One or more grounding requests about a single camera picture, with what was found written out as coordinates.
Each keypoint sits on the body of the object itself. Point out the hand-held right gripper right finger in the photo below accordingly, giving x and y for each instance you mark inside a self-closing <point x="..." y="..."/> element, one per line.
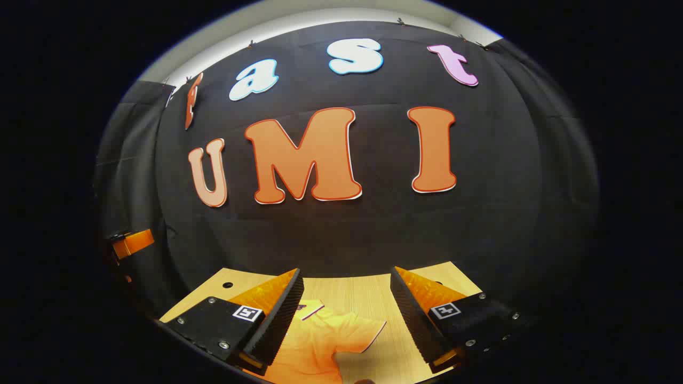
<point x="416" y="320"/>

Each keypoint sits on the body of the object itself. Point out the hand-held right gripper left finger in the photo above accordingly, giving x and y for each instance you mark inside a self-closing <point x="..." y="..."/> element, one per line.
<point x="277" y="325"/>

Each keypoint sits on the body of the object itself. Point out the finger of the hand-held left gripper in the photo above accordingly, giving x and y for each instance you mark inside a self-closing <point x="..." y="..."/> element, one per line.
<point x="133" y="244"/>

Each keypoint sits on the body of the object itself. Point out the orange T-shirt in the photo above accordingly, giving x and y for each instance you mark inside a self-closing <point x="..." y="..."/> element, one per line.
<point x="315" y="346"/>

